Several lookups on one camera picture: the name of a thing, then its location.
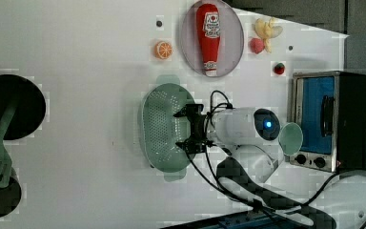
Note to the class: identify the peeled banana toy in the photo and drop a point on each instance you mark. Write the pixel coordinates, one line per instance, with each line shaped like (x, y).
(267, 30)

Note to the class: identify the green strainer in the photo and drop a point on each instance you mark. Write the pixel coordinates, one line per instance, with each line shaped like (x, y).
(160, 130)

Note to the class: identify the small red strawberry toy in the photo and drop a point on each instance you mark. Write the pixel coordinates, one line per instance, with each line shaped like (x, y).
(279, 68)

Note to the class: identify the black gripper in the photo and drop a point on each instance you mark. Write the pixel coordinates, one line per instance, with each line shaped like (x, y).
(197, 141)

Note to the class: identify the toaster oven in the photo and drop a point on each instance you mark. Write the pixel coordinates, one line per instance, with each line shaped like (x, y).
(330, 108)

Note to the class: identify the pink toy strawberry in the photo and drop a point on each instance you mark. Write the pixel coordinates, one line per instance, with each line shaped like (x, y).
(257, 45)

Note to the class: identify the red ketchup bottle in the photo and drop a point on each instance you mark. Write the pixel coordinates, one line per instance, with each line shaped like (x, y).
(208, 34)

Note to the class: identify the grey round plate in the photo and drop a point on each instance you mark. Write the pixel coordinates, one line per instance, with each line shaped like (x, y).
(231, 39)

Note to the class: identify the black round pan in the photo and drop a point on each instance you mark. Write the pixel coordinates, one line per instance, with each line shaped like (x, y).
(28, 103)

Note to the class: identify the black round object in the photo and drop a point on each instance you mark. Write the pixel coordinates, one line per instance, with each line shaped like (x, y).
(10, 196)

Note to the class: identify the green cup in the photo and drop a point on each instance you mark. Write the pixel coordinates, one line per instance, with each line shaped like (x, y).
(290, 138)

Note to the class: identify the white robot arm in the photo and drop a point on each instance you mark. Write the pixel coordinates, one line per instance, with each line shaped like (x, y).
(253, 139)

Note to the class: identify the orange slice toy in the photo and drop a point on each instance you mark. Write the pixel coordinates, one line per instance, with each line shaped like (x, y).
(163, 50)

